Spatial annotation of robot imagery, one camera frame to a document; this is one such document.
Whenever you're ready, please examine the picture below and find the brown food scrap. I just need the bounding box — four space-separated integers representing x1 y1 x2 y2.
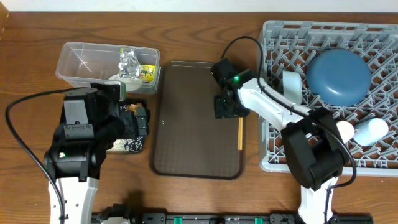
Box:
124 103 144 114

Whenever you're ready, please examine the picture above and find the wooden chopstick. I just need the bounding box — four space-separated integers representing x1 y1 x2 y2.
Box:
238 117 243 151

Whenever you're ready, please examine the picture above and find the white napkin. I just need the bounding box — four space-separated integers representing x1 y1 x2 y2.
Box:
109 74 143 93

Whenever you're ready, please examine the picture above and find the yellow snack wrapper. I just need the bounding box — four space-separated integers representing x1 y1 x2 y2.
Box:
139 65 156 83

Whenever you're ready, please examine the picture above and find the aluminium foil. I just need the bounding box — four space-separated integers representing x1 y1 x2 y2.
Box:
119 47 141 79

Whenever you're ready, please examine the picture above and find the light blue rice bowl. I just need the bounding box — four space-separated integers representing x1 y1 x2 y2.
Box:
282 70 302 105

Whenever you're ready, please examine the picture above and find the dark blue plate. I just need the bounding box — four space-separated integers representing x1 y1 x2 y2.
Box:
306 49 371 106

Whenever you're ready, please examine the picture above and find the pink cup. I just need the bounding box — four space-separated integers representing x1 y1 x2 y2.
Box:
336 121 355 144

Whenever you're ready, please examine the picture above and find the light blue cup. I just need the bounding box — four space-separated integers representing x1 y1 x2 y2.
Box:
353 118 389 146

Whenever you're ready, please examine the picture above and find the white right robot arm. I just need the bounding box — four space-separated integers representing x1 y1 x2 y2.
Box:
210 54 358 223

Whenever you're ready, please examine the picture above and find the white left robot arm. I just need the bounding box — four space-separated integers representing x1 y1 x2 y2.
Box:
5 85 150 223

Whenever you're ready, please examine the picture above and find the grey dishwasher rack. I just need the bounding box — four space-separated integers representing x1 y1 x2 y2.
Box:
259 21 397 177

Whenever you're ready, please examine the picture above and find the black tray bin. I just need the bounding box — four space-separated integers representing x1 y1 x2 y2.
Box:
106 99 150 154

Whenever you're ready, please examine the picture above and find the white rice pile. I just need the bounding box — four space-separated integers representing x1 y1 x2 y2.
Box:
106 137 144 154

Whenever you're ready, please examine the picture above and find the brown serving tray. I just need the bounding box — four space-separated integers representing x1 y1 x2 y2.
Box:
150 61 244 180

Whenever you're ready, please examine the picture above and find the clear plastic bin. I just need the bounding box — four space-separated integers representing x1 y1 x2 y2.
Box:
55 42 161 95

